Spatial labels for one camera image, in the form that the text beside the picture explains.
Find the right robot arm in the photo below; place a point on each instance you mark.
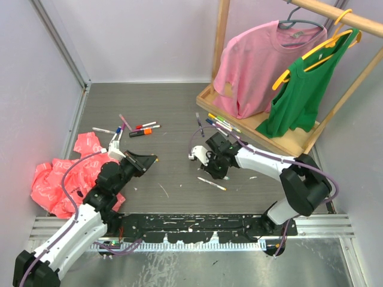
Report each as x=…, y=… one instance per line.
x=305, y=186

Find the light pink marker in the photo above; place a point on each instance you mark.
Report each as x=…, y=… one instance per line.
x=125, y=122

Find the pink cap marker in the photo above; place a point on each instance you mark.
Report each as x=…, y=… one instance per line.
x=147, y=128

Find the wooden clothes rack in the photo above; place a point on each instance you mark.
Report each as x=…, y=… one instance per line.
x=294, y=142

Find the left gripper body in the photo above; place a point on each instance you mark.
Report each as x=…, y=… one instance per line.
x=133, y=170

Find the purple cap white marker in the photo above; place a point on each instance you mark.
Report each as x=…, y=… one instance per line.
x=122, y=128

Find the blue cap marker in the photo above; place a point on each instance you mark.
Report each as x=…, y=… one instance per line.
x=117, y=132

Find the green tank top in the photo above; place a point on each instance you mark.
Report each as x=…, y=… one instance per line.
x=297, y=103

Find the red cap marker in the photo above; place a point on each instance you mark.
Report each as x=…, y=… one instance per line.
x=146, y=125

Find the white silver marker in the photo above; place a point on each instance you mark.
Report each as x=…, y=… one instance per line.
x=103, y=130

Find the purple marker pen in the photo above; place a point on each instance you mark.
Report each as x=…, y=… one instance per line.
x=200, y=124

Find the cable duct rail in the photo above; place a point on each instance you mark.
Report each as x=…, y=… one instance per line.
x=201, y=247

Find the orange black highlighter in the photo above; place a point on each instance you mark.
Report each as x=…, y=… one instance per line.
x=140, y=133

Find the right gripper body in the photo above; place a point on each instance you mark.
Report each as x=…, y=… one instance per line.
x=215, y=165

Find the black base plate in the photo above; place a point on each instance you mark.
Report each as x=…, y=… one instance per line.
x=194, y=228

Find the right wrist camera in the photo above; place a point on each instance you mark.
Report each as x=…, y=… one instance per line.
x=199, y=152

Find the red crumpled plastic bag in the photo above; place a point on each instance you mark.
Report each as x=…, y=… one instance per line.
x=47, y=190

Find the yellow marker pen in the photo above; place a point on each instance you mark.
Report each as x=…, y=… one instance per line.
x=212, y=184

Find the yellow cap marker near rack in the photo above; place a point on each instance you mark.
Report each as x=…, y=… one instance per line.
x=215, y=118

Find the green cap marker near rack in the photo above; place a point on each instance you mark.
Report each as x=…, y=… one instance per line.
x=228, y=124

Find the pink t-shirt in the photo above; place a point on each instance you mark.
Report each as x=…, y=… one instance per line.
x=253, y=60

